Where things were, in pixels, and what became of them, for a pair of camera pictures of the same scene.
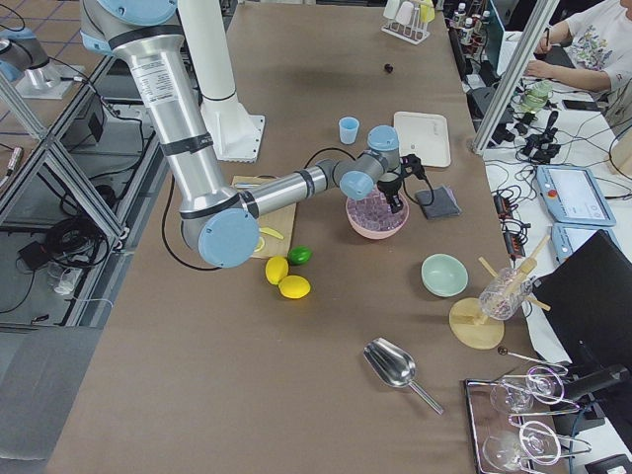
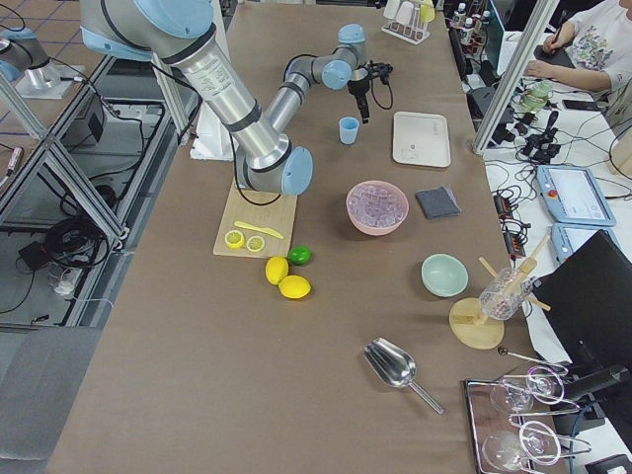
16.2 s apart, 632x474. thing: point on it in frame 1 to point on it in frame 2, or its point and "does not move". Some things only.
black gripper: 413,165 to 380,70
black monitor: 590,297 does not move
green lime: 299,255 does not move
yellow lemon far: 276,269 does not move
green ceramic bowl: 443,275 does not move
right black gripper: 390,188 to 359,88
